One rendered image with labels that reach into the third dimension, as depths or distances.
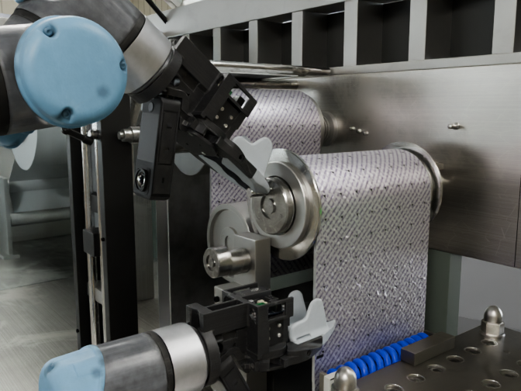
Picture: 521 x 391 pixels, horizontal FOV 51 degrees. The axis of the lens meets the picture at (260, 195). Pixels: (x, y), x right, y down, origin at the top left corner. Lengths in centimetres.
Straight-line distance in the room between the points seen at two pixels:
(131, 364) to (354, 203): 35
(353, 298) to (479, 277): 247
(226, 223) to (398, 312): 29
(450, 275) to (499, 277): 221
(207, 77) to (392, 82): 46
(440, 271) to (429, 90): 30
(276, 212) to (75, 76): 38
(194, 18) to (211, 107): 94
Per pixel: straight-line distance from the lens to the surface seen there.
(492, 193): 91
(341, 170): 73
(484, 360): 86
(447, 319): 100
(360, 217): 74
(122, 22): 57
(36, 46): 39
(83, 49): 40
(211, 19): 147
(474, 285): 324
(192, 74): 62
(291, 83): 117
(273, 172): 72
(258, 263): 73
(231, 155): 62
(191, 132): 61
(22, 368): 115
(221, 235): 85
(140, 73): 58
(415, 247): 85
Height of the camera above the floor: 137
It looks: 9 degrees down
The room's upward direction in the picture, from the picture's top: straight up
